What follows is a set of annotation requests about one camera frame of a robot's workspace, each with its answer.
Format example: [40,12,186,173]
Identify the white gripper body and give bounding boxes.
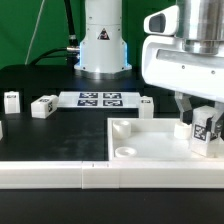
[141,35,224,102]

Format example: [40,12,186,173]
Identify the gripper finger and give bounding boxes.
[175,92,193,125]
[206,102,224,140]

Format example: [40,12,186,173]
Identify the white square tabletop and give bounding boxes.
[107,118,224,161]

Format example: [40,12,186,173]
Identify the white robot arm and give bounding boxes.
[75,0,224,137]

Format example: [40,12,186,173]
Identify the white fiducial marker sheet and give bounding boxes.
[58,91,140,108]

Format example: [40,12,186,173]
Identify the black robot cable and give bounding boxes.
[29,0,81,66]

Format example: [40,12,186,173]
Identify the thin white cable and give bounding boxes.
[24,0,46,66]

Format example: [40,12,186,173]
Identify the white front obstacle wall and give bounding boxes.
[0,161,224,189]

